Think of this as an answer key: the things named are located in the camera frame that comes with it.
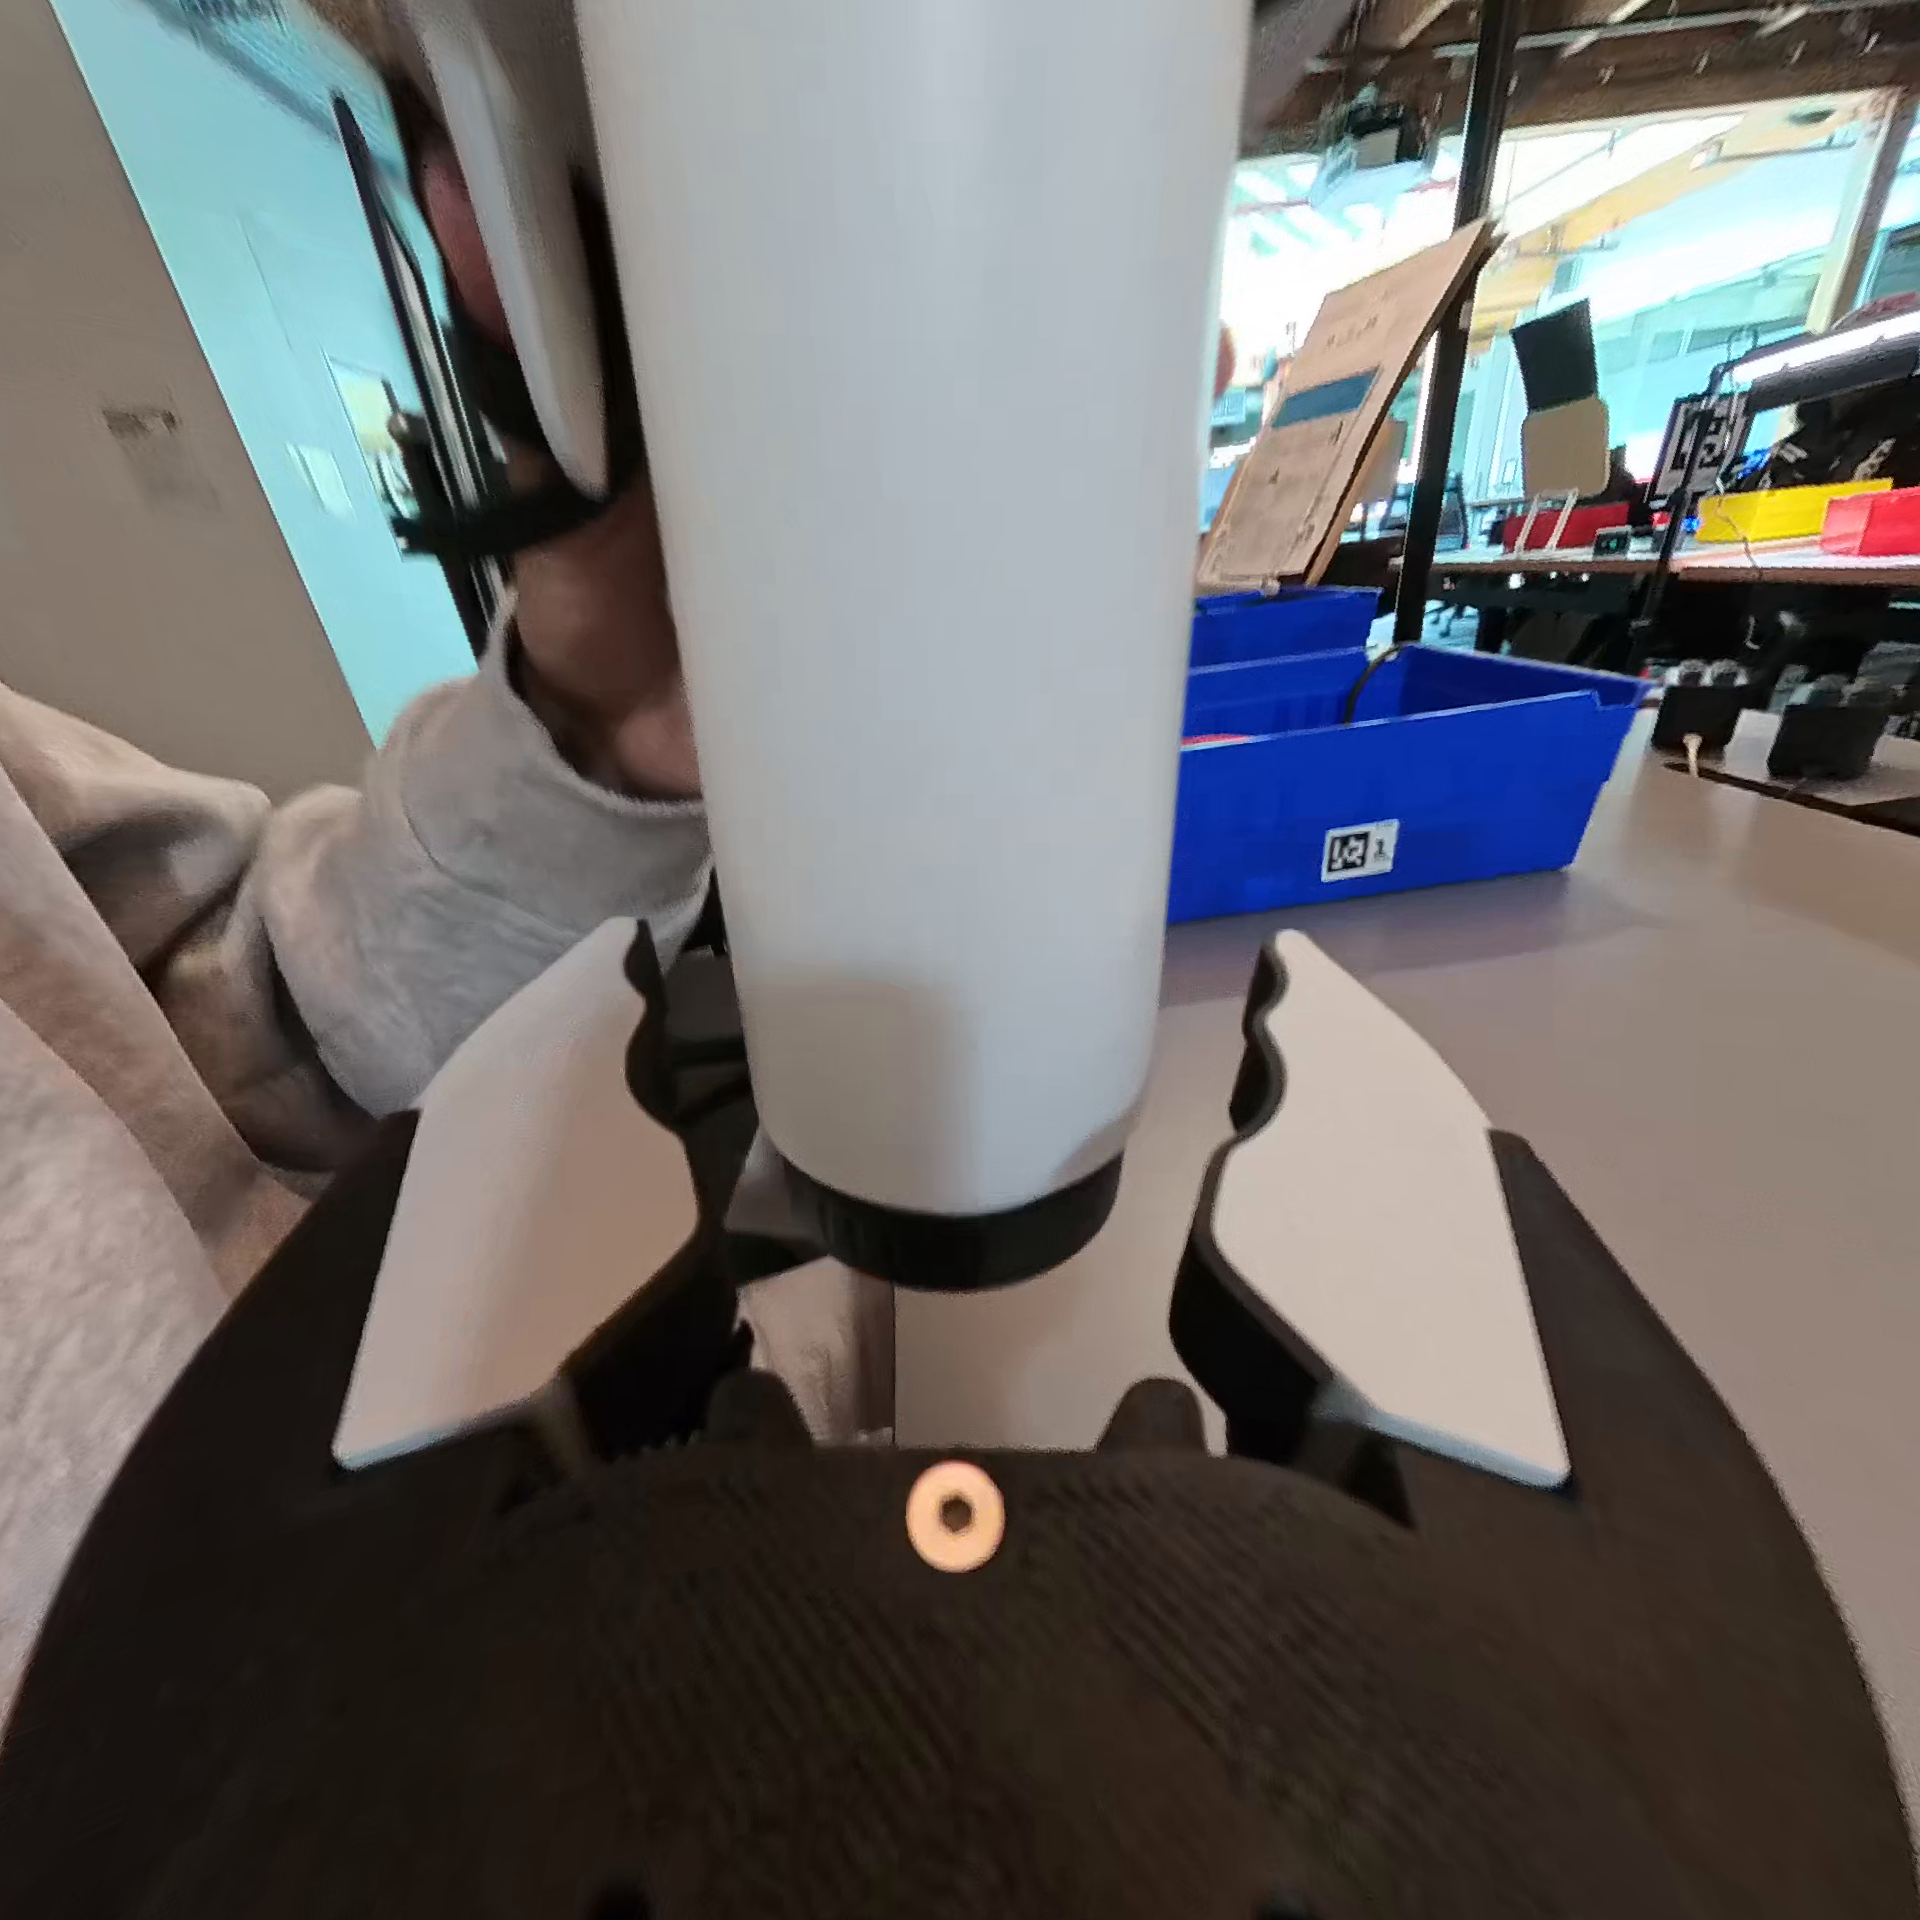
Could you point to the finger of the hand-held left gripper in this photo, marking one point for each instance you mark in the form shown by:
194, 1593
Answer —
770, 1201

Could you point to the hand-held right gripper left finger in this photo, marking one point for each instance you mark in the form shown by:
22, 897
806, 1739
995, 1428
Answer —
510, 1245

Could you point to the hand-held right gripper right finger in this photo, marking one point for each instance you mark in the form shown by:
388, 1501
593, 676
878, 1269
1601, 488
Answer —
1382, 1260

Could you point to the blue plastic bin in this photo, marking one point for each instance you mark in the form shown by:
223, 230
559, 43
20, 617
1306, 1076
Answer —
1442, 796
1290, 623

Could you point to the white water bottle black lid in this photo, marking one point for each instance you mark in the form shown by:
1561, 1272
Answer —
932, 599

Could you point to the person's left forearm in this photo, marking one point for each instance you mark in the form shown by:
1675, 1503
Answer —
452, 902

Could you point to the person's left hand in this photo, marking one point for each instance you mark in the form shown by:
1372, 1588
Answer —
601, 661

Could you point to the black battery charger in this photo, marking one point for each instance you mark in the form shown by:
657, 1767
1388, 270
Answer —
1829, 735
1699, 715

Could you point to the black desk mat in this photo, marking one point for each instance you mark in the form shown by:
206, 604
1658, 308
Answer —
1861, 796

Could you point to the red plastic bin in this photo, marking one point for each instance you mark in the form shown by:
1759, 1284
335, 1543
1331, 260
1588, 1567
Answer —
1569, 528
1876, 523

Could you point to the wooden table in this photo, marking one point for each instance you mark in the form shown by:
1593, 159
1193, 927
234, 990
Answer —
1724, 567

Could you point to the brown cardboard instruction board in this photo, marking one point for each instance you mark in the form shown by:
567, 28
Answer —
1335, 422

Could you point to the yellow plastic bin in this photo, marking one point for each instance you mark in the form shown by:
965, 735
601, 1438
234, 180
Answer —
1771, 516

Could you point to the ceiling projector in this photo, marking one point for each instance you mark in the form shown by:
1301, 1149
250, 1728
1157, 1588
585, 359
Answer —
1372, 134

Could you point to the black framed marker sign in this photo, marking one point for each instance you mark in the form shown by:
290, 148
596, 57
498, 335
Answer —
1695, 451

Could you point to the wooden document stand black board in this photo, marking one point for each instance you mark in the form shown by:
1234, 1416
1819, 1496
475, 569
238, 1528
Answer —
1561, 359

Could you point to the black floor lamp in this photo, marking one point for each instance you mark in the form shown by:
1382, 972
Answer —
1449, 300

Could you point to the large wall notice paper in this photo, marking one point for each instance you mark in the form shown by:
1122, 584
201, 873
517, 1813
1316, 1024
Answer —
159, 451

